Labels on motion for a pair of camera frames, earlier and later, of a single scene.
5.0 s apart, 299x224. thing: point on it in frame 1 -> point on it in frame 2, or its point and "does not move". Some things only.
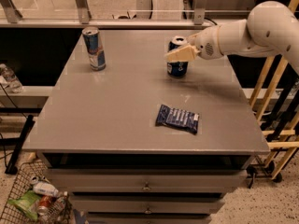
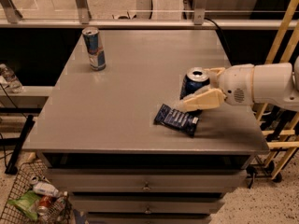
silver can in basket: [34, 179] does not move
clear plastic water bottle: [12, 83] does not move
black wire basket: [35, 197] does not move
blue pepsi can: [177, 68] -> [195, 78]
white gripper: [206, 44] -> [237, 84]
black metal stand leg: [12, 167] does not move
